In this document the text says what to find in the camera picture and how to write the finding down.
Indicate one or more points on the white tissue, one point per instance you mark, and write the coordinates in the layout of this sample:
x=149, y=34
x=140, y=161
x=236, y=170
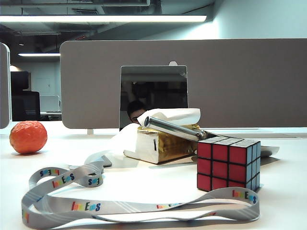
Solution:
x=120, y=146
x=177, y=115

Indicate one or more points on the gold white tissue box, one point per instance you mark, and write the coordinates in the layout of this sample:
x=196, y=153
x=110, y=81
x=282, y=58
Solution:
x=146, y=146

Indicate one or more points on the silver metal tube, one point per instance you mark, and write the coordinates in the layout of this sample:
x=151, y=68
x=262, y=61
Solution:
x=168, y=126

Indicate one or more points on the white partition foot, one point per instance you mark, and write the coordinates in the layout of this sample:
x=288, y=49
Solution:
x=90, y=131

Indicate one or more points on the Rubik's cube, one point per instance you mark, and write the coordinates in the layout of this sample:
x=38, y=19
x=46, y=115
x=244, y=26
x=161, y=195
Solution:
x=220, y=165

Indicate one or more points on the brown desk partition panel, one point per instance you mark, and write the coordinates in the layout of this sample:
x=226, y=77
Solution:
x=239, y=83

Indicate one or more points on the long ceiling light strip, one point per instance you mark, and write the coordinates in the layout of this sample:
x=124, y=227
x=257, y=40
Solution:
x=96, y=19

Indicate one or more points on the ceiling air vent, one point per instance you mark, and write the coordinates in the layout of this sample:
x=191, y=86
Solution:
x=87, y=11

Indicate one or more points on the crumpled orange ball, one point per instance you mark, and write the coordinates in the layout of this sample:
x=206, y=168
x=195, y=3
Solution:
x=28, y=137

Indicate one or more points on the black office chair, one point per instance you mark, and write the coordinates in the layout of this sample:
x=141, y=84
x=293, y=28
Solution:
x=25, y=105

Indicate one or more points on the short ceiling light strip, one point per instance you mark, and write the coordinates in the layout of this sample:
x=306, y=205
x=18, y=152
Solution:
x=38, y=54

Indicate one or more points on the black cabinet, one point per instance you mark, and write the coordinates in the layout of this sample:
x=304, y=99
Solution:
x=20, y=81

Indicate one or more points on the grey desk partition panel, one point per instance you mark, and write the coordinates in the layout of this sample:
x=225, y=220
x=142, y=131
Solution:
x=3, y=95

